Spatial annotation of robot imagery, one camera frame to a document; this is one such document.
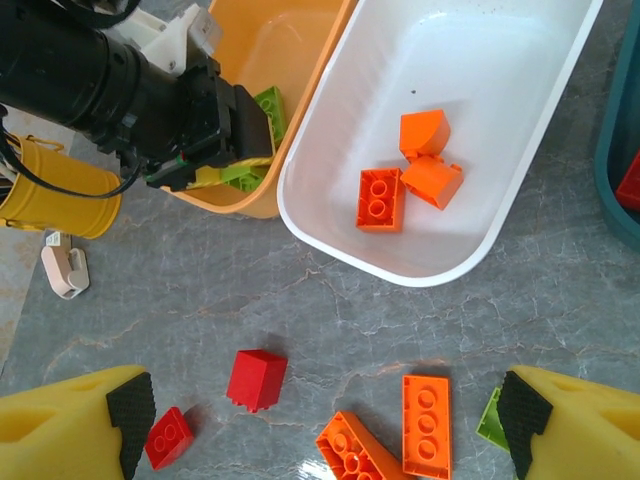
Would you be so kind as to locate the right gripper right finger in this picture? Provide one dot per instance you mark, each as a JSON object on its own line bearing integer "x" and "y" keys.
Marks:
{"x": 585, "y": 435}

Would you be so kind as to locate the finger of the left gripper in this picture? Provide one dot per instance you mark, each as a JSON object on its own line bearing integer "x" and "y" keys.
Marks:
{"x": 207, "y": 177}
{"x": 252, "y": 130}

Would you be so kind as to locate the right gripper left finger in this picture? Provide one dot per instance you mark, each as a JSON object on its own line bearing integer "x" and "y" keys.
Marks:
{"x": 60, "y": 435}

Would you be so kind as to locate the green lego brick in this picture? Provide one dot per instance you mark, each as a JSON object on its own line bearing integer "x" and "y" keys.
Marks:
{"x": 245, "y": 177}
{"x": 489, "y": 422}
{"x": 272, "y": 107}

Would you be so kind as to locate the long orange lego brick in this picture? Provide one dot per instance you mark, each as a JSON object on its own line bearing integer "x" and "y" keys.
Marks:
{"x": 425, "y": 425}

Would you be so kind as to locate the orange lego slope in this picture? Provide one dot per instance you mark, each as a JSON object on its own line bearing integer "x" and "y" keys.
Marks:
{"x": 425, "y": 132}
{"x": 432, "y": 180}

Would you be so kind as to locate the orange lego wedge plate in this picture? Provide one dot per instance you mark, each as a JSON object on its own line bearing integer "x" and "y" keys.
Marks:
{"x": 345, "y": 450}

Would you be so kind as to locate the orange plastic container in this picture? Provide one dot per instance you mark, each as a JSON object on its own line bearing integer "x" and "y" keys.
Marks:
{"x": 280, "y": 50}

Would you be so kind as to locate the red lego brick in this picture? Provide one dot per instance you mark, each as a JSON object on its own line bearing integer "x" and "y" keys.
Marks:
{"x": 255, "y": 382}
{"x": 167, "y": 440}
{"x": 631, "y": 182}

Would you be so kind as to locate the yellow pencil cup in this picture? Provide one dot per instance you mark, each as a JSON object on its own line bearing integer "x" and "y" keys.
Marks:
{"x": 60, "y": 190}

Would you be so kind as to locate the small white clip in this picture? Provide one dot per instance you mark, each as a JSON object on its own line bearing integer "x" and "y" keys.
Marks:
{"x": 62, "y": 272}

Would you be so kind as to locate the white plastic container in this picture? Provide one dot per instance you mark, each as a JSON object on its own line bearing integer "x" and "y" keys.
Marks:
{"x": 475, "y": 75}

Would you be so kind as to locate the teal plastic container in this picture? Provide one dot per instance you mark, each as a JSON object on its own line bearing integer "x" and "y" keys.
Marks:
{"x": 612, "y": 150}

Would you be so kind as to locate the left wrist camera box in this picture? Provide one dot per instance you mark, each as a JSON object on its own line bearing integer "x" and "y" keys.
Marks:
{"x": 165, "y": 35}

